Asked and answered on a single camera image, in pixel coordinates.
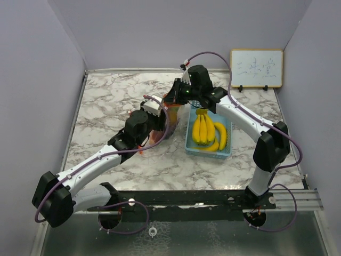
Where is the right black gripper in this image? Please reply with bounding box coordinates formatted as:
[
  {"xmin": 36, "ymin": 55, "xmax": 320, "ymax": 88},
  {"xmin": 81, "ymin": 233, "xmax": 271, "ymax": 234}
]
[{"xmin": 163, "ymin": 78, "xmax": 200, "ymax": 106}]

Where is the clear zip bag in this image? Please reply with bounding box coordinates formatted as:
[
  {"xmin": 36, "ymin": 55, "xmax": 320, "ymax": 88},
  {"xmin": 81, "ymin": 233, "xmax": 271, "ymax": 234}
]
[{"xmin": 146, "ymin": 102, "xmax": 184, "ymax": 147}]

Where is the yellow banana bunch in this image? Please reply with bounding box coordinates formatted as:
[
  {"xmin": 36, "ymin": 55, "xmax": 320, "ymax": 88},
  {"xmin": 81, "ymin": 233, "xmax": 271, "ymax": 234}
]
[{"xmin": 192, "ymin": 109, "xmax": 216, "ymax": 145}]

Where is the single yellow banana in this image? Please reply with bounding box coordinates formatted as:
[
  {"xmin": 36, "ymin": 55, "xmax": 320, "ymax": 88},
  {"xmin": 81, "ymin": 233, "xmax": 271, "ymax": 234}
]
[{"xmin": 214, "ymin": 122, "xmax": 228, "ymax": 150}]

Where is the blue perforated plastic basket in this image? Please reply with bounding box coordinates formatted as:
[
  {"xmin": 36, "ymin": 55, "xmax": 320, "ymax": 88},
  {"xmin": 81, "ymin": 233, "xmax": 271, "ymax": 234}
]
[{"xmin": 185, "ymin": 101, "xmax": 232, "ymax": 159}]

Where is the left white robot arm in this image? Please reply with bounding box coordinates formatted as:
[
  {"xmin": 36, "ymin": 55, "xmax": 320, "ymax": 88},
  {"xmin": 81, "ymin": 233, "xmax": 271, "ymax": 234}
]
[{"xmin": 32, "ymin": 103, "xmax": 170, "ymax": 227}]

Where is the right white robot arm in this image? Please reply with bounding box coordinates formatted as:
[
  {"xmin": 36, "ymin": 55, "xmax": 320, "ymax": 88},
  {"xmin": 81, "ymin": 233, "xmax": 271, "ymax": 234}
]
[{"xmin": 164, "ymin": 65, "xmax": 290, "ymax": 209}]

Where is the small framed whiteboard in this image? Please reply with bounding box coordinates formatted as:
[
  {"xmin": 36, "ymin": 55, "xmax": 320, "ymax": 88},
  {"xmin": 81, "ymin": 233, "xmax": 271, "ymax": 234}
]
[{"xmin": 230, "ymin": 49, "xmax": 283, "ymax": 88}]

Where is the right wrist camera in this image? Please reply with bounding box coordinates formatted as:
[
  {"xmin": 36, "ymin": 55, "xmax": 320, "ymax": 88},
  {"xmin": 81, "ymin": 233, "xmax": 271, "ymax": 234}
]
[{"xmin": 180, "ymin": 63, "xmax": 191, "ymax": 85}]

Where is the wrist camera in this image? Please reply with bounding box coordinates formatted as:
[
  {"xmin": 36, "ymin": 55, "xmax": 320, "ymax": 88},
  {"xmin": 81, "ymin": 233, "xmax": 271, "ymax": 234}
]
[
  {"xmin": 180, "ymin": 63, "xmax": 191, "ymax": 85},
  {"xmin": 142, "ymin": 95, "xmax": 163, "ymax": 117}
]

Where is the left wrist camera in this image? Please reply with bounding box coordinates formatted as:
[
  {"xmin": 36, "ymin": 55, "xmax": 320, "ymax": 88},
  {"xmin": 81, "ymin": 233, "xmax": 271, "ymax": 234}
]
[{"xmin": 142, "ymin": 95, "xmax": 163, "ymax": 117}]

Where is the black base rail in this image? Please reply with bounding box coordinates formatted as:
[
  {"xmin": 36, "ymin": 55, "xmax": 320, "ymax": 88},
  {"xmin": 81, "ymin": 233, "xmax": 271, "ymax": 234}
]
[{"xmin": 89, "ymin": 182, "xmax": 275, "ymax": 227}]

